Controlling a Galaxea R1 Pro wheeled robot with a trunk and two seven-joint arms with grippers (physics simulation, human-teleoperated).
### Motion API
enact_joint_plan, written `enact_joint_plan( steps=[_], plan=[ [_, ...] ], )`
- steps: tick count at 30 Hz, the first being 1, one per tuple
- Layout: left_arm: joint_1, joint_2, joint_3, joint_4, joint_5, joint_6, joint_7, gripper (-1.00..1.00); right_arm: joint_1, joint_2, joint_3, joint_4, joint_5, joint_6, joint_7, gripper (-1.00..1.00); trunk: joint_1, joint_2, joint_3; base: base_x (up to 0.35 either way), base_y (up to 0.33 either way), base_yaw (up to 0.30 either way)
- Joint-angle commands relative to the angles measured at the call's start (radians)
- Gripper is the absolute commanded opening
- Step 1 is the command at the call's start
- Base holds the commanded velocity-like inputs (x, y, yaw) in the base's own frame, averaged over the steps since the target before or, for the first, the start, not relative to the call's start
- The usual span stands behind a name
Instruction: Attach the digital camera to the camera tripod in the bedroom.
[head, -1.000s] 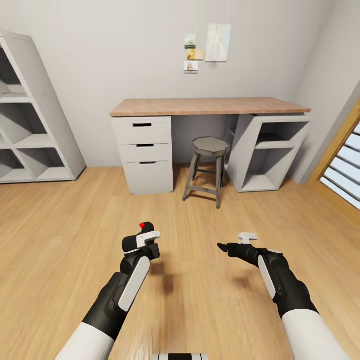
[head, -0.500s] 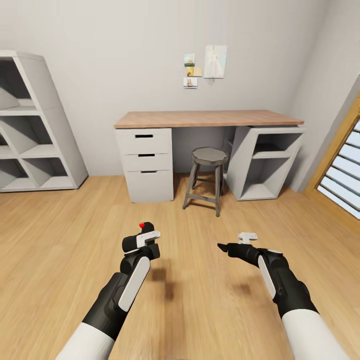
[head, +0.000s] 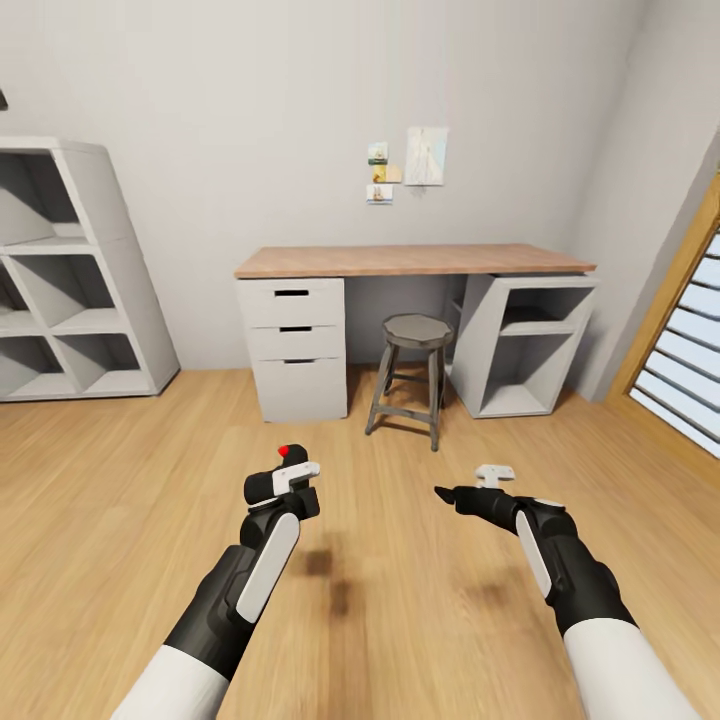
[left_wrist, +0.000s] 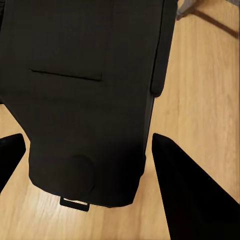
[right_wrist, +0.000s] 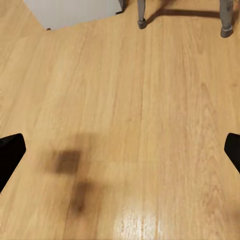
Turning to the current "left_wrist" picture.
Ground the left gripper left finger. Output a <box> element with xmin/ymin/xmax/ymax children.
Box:
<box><xmin>0</xmin><ymin>133</ymin><xmax>26</xmax><ymax>194</ymax></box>

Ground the digital camera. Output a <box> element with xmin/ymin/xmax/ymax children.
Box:
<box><xmin>0</xmin><ymin>0</ymin><xmax>179</xmax><ymax>212</ymax></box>

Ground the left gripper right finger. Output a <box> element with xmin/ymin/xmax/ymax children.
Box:
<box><xmin>151</xmin><ymin>133</ymin><xmax>240</xmax><ymax>240</ymax></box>

